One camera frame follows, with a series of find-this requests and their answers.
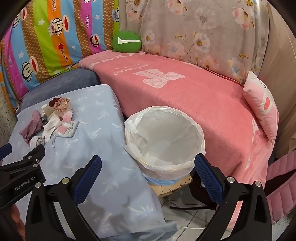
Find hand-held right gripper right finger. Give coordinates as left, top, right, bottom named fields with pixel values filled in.
left=194, top=153, right=273, bottom=241

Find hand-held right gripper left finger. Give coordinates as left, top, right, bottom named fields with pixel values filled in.
left=25, top=155, right=102, bottom=241

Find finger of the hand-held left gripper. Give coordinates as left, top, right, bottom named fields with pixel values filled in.
left=0, top=143, right=12, bottom=160
left=22, top=144, right=46, bottom=169

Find mauve plastic bag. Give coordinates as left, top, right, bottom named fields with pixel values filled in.
left=19, top=110, right=43, bottom=142

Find pink dotted scrunchie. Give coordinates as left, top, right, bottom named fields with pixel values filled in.
left=53, top=97, right=73, bottom=114

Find bin with white plastic liner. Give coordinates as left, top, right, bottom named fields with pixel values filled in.
left=124, top=105, right=206, bottom=186

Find white crumpled tissue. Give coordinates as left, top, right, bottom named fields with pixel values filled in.
left=30, top=136, right=45, bottom=147

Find black stand base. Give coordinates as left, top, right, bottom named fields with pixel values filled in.
left=170, top=173, right=220, bottom=211

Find white and pink wrappers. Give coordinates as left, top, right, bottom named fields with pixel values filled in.
left=43, top=115, right=64, bottom=143

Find speckled grey blanket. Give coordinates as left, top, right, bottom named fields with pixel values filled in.
left=0, top=88, right=19, bottom=139

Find wooden board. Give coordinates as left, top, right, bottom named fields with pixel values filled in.
left=148, top=174, right=193, bottom=198

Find white printed pouch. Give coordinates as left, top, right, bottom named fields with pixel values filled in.
left=62, top=121, right=79, bottom=138

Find light blue plastic bag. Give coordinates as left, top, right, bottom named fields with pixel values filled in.
left=144, top=173, right=183, bottom=186

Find light blue patterned cloth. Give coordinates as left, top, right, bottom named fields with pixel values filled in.
left=2, top=85, right=178, bottom=241

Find pink chair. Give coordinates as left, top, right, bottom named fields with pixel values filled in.
left=266, top=152, right=296, bottom=224

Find pink blanket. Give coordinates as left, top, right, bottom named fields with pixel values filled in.
left=79, top=51, right=275, bottom=183

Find blue-grey cushion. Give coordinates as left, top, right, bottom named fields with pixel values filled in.
left=17, top=67, right=100, bottom=114

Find pink pillow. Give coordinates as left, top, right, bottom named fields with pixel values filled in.
left=243, top=71, right=279, bottom=144

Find colourful striped monkey pillow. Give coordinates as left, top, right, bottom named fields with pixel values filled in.
left=0, top=0, right=121, bottom=112

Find beige curtain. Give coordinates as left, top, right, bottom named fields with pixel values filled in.
left=257, top=5, right=296, bottom=158

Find green round cushion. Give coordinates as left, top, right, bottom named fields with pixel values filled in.
left=112, top=30, right=142, bottom=52

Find grey floral sheet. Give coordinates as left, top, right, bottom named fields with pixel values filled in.
left=119, top=0, right=271, bottom=84

